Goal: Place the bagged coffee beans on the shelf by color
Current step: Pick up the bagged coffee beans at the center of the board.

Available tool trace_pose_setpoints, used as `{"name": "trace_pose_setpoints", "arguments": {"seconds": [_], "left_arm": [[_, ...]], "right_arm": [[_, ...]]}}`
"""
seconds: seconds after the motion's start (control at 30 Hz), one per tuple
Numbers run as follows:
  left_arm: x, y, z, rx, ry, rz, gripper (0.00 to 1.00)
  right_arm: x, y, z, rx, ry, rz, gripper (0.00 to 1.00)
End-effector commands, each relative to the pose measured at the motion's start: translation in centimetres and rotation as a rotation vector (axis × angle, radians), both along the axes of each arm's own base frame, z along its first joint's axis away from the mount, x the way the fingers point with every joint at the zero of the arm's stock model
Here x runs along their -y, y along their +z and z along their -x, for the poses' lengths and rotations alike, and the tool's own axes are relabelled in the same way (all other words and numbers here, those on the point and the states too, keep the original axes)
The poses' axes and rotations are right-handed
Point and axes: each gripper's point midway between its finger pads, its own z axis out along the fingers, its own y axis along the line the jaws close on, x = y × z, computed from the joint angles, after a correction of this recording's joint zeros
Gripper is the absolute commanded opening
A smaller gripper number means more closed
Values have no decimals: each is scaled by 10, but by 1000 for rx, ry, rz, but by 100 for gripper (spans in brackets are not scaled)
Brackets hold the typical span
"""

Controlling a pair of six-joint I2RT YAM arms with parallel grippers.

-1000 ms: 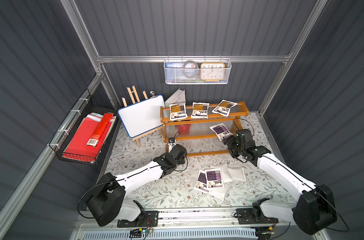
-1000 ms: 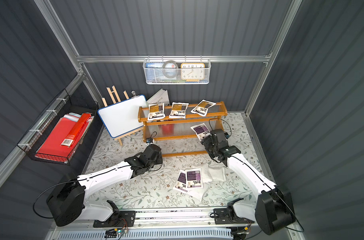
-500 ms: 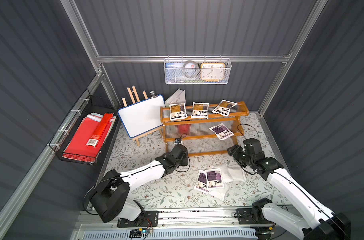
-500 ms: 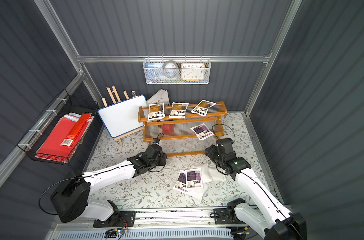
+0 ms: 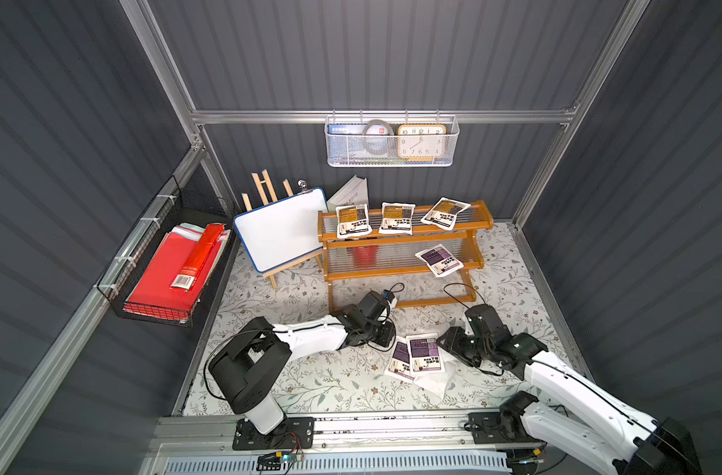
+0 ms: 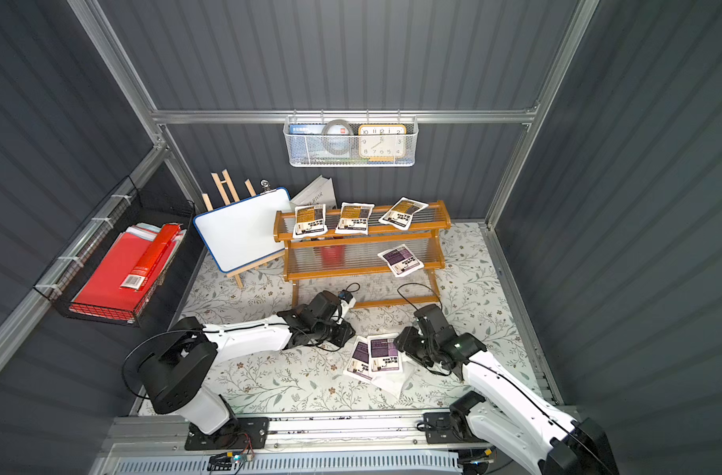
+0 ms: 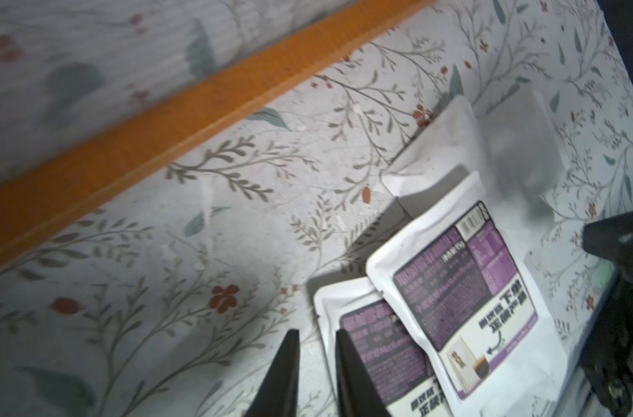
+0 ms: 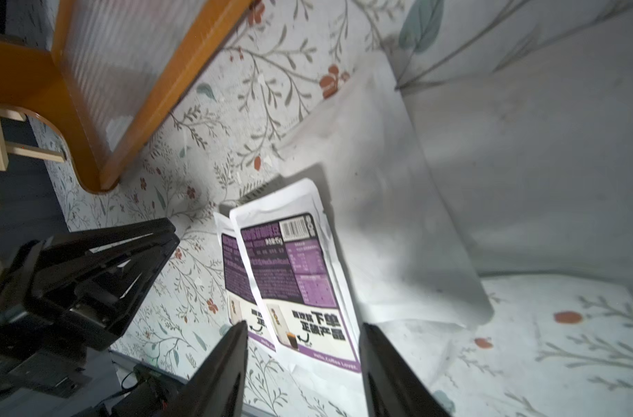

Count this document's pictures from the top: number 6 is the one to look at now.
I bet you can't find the purple coffee bag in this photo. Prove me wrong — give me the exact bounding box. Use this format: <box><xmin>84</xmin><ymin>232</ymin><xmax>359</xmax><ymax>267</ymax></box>
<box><xmin>343</xmin><ymin>336</ymin><xmax>373</xmax><ymax>383</ymax></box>
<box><xmin>378</xmin><ymin>245</ymin><xmax>424</xmax><ymax>278</ymax></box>
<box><xmin>368</xmin><ymin>334</ymin><xmax>404</xmax><ymax>375</ymax></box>

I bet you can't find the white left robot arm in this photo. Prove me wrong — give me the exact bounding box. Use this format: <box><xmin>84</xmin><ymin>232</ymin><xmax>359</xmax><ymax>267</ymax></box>
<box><xmin>137</xmin><ymin>290</ymin><xmax>356</xmax><ymax>437</ymax></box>

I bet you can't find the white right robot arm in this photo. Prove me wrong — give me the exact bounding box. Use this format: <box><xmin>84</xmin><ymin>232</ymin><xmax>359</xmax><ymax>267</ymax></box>
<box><xmin>394</xmin><ymin>304</ymin><xmax>619</xmax><ymax>474</ymax></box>

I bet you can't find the red cup behind shelf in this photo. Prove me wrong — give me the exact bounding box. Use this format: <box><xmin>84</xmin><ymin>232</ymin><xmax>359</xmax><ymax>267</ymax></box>
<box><xmin>319</xmin><ymin>245</ymin><xmax>345</xmax><ymax>267</ymax></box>

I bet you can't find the orange wooden three-tier shelf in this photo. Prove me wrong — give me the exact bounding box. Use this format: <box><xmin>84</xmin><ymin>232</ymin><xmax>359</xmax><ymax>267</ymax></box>
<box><xmin>274</xmin><ymin>201</ymin><xmax>452</xmax><ymax>308</ymax></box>

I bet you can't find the white plain bag lower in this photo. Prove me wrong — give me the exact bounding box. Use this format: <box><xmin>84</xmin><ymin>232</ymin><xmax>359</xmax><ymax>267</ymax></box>
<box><xmin>372</xmin><ymin>372</ymin><xmax>412</xmax><ymax>399</ymax></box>

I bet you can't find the wooden easel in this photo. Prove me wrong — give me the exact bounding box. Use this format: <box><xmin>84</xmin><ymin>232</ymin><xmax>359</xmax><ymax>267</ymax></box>
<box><xmin>202</xmin><ymin>169</ymin><xmax>289</xmax><ymax>288</ymax></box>

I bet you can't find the white book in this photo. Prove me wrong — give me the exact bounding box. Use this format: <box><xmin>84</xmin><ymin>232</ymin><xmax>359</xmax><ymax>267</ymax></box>
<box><xmin>291</xmin><ymin>175</ymin><xmax>337</xmax><ymax>210</ymax></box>

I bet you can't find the round grey tape roll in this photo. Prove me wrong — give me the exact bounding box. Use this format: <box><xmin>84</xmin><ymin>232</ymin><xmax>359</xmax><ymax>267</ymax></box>
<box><xmin>321</xmin><ymin>119</ymin><xmax>354</xmax><ymax>156</ymax></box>

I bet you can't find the red long box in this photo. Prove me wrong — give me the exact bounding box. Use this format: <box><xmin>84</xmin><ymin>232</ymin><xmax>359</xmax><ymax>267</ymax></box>
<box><xmin>121</xmin><ymin>223</ymin><xmax>182</xmax><ymax>291</ymax></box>

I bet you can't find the yellow square clock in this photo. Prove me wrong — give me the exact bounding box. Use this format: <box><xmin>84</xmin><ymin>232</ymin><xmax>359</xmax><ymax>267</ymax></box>
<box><xmin>358</xmin><ymin>124</ymin><xmax>408</xmax><ymax>162</ymax></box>

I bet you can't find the blue box in basket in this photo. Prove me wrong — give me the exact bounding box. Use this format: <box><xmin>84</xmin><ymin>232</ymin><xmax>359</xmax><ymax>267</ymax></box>
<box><xmin>288</xmin><ymin>124</ymin><xmax>324</xmax><ymax>136</ymax></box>

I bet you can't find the small green circuit board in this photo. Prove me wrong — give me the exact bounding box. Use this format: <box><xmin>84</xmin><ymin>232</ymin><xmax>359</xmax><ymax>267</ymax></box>
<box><xmin>208</xmin><ymin>452</ymin><xmax>247</xmax><ymax>474</ymax></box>

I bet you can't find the red folder stack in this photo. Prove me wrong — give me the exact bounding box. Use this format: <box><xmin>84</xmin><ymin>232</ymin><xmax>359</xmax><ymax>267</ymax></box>
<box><xmin>69</xmin><ymin>223</ymin><xmax>187</xmax><ymax>324</ymax></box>

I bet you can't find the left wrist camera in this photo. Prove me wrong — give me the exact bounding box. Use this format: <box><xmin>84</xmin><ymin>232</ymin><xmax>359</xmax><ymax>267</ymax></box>
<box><xmin>338</xmin><ymin>290</ymin><xmax>357</xmax><ymax>317</ymax></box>

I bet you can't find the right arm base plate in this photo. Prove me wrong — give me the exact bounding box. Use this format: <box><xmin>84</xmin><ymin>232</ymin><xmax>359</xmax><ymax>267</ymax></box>
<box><xmin>416</xmin><ymin>412</ymin><xmax>487</xmax><ymax>445</ymax></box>

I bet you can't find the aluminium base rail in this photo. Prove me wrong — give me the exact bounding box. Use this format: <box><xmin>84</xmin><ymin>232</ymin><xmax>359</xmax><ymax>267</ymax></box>
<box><xmin>98</xmin><ymin>408</ymin><xmax>588</xmax><ymax>458</ymax></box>

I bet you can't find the white board blue frame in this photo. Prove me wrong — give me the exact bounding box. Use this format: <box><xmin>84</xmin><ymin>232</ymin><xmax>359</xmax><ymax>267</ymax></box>
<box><xmin>192</xmin><ymin>187</ymin><xmax>291</xmax><ymax>273</ymax></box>

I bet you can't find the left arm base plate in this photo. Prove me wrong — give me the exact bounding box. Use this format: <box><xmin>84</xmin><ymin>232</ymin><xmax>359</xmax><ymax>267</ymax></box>
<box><xmin>185</xmin><ymin>417</ymin><xmax>270</xmax><ymax>452</ymax></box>

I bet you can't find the white wire wall basket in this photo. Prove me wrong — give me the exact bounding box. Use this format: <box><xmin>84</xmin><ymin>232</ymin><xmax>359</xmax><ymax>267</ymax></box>
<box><xmin>283</xmin><ymin>114</ymin><xmax>419</xmax><ymax>168</ymax></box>

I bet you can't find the black wire side basket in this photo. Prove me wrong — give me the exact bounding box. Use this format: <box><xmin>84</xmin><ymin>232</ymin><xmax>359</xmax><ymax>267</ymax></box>
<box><xmin>34</xmin><ymin>179</ymin><xmax>196</xmax><ymax>328</ymax></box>

